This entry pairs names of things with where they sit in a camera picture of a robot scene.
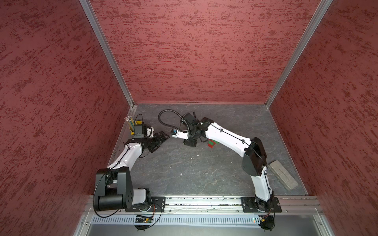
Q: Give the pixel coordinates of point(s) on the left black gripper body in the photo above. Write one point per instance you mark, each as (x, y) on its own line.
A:
(152, 142)

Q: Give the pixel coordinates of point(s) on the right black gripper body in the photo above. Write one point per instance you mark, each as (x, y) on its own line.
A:
(191, 140)

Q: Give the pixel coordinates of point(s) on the red long lego brick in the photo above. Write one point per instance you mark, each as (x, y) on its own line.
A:
(212, 142)

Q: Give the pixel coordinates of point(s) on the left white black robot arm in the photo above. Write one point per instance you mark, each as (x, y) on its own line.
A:
(113, 185)

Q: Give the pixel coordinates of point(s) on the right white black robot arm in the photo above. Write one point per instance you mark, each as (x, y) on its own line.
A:
(251, 150)

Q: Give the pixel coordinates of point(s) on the yellow pencil cup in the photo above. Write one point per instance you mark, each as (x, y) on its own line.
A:
(135, 125)

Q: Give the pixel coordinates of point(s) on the grey eraser block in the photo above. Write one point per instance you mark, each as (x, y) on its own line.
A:
(283, 175)

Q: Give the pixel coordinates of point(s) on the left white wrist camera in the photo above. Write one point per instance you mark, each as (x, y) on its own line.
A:
(148, 132)

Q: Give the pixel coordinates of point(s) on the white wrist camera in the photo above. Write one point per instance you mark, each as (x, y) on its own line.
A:
(148, 132)
(175, 133)

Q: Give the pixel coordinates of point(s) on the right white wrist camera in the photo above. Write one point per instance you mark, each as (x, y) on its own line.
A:
(175, 133)

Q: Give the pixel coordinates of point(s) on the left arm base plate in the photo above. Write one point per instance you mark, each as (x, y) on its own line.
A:
(155, 204)

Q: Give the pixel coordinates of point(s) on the aluminium rail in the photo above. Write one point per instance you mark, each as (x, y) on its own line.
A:
(233, 205)

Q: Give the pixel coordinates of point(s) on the white perforated cable duct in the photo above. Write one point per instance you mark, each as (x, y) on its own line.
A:
(187, 220)

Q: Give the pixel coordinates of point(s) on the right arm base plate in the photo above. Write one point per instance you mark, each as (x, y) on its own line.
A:
(250, 204)

